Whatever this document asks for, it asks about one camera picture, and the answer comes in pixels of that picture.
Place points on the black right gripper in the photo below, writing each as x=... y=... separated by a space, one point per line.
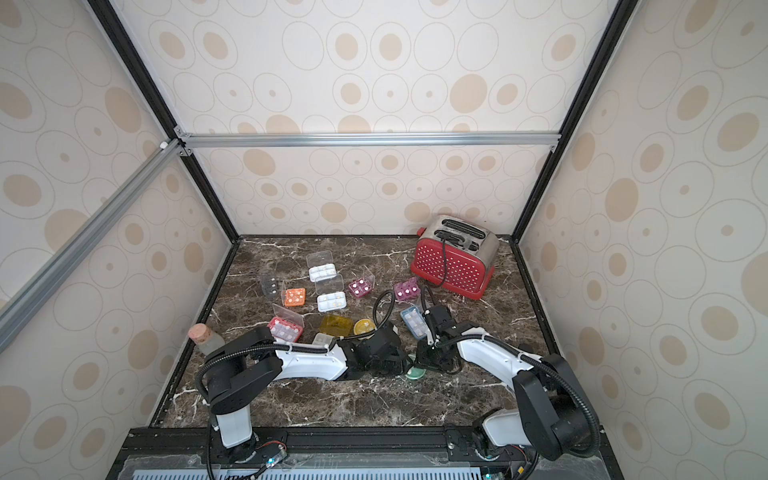
x=432 y=352

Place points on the orange pillbox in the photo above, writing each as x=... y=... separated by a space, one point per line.
x=294 y=297

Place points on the red pillbox clear lid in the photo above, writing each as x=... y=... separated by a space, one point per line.
x=286 y=325

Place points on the yellow round pillbox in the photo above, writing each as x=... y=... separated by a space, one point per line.
x=364 y=326

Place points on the purple pillbox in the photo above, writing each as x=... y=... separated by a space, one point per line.
x=362 y=286
x=407 y=290

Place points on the aluminium frame crossbar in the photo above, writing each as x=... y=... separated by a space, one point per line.
x=376 y=140

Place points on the red and silver toaster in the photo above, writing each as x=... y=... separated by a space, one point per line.
x=456 y=255

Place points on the purple pillbox left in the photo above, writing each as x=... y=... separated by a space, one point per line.
x=362 y=286

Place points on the white pillbox with amber lid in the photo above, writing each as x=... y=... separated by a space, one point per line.
x=331 y=328

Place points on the clear small pillbox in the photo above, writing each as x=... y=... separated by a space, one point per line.
x=270 y=284

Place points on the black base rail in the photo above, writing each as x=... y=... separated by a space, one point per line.
x=343 y=453

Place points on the white pillbox clear lid rear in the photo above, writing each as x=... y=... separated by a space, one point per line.
x=321 y=266

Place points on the aluminium frame side bar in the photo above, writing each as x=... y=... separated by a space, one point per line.
x=22 y=308

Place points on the purple pillbox right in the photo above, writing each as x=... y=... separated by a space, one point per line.
x=407 y=290

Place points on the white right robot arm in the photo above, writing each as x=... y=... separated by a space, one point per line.
x=553 y=414

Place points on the teal rectangular pillbox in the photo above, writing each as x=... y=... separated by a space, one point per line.
x=415 y=322

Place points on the white pillbox clear lid front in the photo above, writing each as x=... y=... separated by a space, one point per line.
x=330 y=294

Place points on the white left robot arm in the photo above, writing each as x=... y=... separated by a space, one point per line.
x=235 y=374

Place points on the white pillbox clear lid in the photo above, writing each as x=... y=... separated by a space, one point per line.
x=330 y=294
x=321 y=266

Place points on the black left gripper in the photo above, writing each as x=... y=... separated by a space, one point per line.
x=403 y=363

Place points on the green round pillbox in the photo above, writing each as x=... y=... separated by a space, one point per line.
x=415 y=373

